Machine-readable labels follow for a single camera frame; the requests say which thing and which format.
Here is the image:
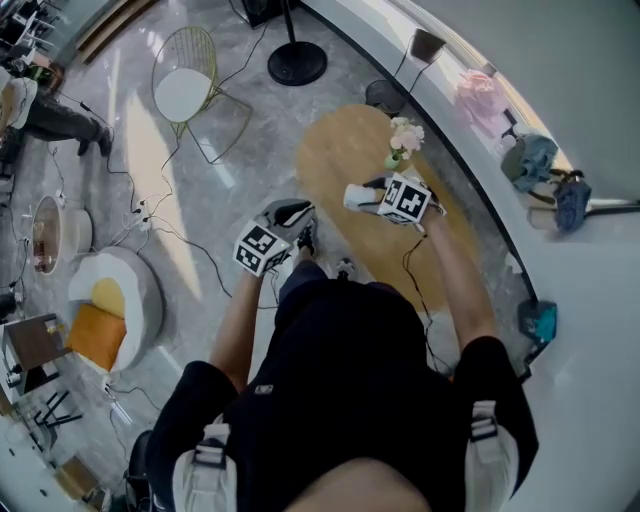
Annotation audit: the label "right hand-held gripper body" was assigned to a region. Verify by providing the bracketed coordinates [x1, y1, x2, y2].
[376, 171, 435, 227]

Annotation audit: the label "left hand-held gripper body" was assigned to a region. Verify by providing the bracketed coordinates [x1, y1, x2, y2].
[232, 211, 297, 278]

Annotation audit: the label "white plastic container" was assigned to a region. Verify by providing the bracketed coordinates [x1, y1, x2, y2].
[342, 182, 382, 212]

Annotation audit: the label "person's right forearm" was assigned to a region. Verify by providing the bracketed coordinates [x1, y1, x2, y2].
[421, 214, 499, 369]

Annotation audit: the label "person's left forearm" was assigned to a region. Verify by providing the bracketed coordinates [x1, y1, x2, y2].
[208, 271, 267, 392]

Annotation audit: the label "black floor box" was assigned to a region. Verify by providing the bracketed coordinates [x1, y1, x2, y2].
[241, 0, 287, 29]

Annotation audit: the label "person's left shoe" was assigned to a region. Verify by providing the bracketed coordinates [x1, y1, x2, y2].
[294, 214, 319, 257]

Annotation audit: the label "oval wooden coffee table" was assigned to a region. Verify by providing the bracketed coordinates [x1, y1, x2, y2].
[295, 103, 494, 314]

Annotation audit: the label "pink flowers in green vase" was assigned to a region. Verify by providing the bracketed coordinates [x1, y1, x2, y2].
[384, 115, 427, 172]

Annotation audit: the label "black mesh waste bin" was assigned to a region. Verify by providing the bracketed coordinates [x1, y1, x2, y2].
[364, 79, 408, 117]

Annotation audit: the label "white power strip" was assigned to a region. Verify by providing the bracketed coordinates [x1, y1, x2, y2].
[134, 196, 154, 232]

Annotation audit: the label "white egg-shaped seat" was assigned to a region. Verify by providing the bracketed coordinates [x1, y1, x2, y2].
[66, 245, 164, 374]

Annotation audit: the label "pink cloth bundle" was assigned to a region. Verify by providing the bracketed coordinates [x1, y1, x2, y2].
[454, 69, 509, 137]

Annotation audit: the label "blue denim clothes pile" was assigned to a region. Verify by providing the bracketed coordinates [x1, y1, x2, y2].
[500, 133, 561, 194]

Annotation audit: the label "beige tote bag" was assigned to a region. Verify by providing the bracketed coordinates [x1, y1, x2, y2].
[526, 191, 562, 232]

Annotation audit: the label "black round lamp base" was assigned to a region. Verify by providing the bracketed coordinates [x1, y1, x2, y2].
[266, 0, 329, 88]

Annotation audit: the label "dark brown small planter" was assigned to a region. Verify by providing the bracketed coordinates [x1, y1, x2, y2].
[408, 26, 448, 64]

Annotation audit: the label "person's black-clothed body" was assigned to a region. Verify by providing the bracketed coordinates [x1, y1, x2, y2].
[144, 259, 542, 512]

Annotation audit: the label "dark blue bag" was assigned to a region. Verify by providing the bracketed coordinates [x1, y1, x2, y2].
[551, 169, 594, 233]

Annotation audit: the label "teal and black case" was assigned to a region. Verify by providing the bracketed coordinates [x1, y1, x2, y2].
[516, 299, 558, 347]

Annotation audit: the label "round white side table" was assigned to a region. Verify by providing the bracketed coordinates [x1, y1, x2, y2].
[31, 195, 94, 276]

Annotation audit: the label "orange cushion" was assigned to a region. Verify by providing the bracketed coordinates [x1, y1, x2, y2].
[65, 302, 128, 373]

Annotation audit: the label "dark wooden side table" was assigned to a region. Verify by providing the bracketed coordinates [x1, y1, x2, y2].
[1, 313, 74, 397]

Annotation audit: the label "long wooden boards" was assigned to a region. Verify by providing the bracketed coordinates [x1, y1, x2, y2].
[74, 0, 162, 64]

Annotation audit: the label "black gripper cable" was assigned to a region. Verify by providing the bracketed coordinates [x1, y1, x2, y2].
[401, 232, 452, 377]

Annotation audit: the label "wire chair with white seat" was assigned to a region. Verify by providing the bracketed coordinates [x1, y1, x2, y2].
[150, 25, 254, 166]

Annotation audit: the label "white shoulder strap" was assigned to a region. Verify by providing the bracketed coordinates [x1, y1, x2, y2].
[171, 421, 239, 512]
[466, 399, 522, 512]

